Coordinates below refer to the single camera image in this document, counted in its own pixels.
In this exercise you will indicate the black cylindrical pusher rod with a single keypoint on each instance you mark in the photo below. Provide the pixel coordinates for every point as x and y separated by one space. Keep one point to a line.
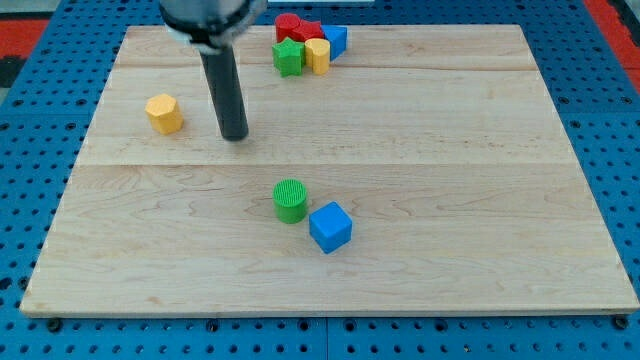
221 73

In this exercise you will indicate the yellow hexagon block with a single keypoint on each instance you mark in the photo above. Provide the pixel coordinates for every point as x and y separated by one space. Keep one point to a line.
164 114

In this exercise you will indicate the green star block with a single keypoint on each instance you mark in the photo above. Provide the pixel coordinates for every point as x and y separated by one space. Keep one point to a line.
289 57

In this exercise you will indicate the red cylinder block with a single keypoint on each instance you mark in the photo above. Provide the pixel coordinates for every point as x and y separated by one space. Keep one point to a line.
285 26

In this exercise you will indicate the red star block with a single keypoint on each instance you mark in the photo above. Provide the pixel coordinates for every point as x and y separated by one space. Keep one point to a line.
307 30

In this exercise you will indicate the yellow heart block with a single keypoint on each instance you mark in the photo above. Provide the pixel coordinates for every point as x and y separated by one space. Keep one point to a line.
317 55

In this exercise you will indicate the blue triangle block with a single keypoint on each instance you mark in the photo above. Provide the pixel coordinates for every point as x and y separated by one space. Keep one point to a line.
337 36

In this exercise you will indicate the green cylinder block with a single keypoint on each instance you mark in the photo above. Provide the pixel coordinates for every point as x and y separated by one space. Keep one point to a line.
290 200

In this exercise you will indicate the blue cube block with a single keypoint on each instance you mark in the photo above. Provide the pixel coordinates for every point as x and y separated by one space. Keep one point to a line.
330 227

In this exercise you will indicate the wooden board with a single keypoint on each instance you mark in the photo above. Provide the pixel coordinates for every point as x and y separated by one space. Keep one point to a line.
441 142

